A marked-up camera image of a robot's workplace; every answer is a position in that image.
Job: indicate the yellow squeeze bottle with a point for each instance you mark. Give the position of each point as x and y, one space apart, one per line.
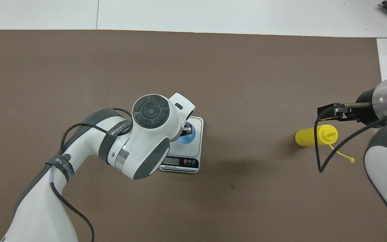
306 137

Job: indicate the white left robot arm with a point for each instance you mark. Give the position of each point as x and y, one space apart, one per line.
146 144

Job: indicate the silver digital kitchen scale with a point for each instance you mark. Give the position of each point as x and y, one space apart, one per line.
193 154

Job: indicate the brown table mat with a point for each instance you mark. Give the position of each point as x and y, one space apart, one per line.
247 84

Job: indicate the light blue plastic cup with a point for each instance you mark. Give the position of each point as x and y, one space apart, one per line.
188 139

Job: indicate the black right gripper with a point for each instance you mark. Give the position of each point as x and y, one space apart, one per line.
364 107

